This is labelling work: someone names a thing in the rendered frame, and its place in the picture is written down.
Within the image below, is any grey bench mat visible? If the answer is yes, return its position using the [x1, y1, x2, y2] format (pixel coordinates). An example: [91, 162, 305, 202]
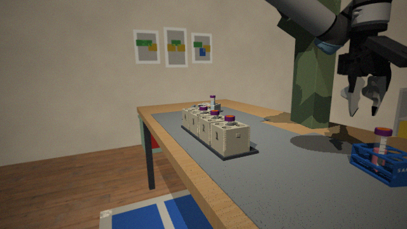
[151, 106, 407, 229]

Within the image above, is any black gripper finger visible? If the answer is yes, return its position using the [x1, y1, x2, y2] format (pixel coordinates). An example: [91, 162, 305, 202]
[341, 63, 365, 117]
[362, 62, 392, 116]

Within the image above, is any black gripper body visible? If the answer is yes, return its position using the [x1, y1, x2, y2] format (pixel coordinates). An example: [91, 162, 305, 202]
[337, 23, 389, 76]

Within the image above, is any beige block with round holes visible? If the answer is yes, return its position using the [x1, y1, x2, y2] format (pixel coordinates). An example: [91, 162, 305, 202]
[190, 111, 211, 137]
[198, 114, 225, 146]
[210, 121, 251, 157]
[182, 107, 200, 130]

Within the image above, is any blue tube rack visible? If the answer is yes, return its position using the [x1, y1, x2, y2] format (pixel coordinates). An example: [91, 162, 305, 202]
[350, 143, 407, 188]

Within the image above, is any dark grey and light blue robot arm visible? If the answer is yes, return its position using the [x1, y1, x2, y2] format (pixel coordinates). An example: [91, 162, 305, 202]
[265, 0, 407, 67]

